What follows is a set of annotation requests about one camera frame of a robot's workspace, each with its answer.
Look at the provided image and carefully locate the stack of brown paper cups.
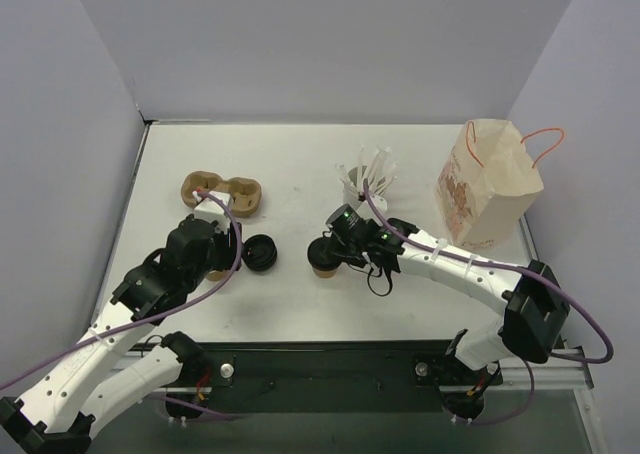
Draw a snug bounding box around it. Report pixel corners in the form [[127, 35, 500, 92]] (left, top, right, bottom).
[[206, 271, 228, 282]]

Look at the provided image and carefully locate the brown cardboard cup carrier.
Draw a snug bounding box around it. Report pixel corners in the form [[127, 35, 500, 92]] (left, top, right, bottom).
[[180, 170, 265, 220]]

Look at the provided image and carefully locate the single brown paper cup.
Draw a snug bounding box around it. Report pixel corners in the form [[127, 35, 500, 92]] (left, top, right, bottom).
[[313, 268, 337, 279]]

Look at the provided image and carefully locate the black cup lid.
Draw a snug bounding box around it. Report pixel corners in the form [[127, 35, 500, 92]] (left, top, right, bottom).
[[307, 237, 341, 272]]

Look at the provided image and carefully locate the paper takeout bag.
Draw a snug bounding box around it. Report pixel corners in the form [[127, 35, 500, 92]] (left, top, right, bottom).
[[435, 119, 565, 252]]

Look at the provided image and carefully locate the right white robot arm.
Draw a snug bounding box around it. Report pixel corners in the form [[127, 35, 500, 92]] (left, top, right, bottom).
[[325, 205, 570, 382]]

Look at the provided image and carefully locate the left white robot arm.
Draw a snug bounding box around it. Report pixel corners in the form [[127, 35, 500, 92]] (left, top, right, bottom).
[[1, 215, 241, 453]]

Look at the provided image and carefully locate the stack of black lids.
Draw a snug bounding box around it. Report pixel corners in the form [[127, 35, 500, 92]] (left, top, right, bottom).
[[242, 234, 278, 272]]

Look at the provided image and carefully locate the white straw holder cup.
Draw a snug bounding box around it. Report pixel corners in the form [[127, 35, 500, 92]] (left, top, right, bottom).
[[336, 164, 388, 210]]

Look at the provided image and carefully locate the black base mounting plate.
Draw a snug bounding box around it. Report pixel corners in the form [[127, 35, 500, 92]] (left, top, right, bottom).
[[163, 340, 502, 420]]

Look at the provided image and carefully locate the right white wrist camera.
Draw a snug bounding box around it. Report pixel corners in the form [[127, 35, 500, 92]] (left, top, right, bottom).
[[358, 194, 388, 219]]

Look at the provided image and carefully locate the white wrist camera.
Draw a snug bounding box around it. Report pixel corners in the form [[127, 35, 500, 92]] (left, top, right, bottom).
[[358, 194, 388, 219], [192, 190, 233, 230]]

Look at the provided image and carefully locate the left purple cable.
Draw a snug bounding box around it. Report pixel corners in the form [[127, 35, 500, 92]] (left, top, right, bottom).
[[0, 191, 244, 390]]

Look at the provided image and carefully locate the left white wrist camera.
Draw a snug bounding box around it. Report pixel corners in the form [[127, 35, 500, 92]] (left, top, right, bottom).
[[192, 190, 233, 230]]

